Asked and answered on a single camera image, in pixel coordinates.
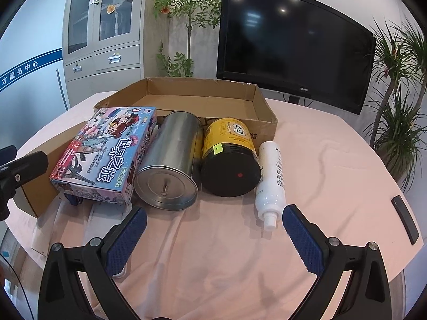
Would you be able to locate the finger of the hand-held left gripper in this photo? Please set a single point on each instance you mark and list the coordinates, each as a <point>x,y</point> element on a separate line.
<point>28,166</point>

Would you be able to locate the white plastic bottle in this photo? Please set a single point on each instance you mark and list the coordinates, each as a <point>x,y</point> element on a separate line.
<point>271,180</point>

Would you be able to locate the black flat bar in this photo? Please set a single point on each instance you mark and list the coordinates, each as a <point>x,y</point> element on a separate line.
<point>405,218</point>

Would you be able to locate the grey metal cabinet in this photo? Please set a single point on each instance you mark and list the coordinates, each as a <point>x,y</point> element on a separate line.
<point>103,40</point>

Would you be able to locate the brown cardboard box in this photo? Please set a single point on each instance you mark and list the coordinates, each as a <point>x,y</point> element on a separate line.
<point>200,88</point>

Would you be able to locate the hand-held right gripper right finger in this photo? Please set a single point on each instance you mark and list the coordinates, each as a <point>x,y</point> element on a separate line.
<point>305,243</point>

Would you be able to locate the tall leafy green plant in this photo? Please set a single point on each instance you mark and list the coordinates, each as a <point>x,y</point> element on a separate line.
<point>188,30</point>

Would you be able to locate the silver metal tin can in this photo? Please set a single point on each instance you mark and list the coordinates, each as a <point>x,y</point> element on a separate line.
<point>173,146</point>

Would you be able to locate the spiky palm-like green plant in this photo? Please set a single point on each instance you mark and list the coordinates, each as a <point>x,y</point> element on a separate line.
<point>397,116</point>

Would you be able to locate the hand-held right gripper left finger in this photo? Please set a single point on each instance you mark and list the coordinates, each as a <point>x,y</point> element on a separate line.
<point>128,240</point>

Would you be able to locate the black flat-screen television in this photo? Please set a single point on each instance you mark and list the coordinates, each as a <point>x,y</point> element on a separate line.
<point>293,40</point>

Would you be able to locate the yellow label dark bottle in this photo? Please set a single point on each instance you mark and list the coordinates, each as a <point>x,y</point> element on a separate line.
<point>230,160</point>

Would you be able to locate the colourful cartoon game box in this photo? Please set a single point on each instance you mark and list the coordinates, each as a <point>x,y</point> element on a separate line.
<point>106,153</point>

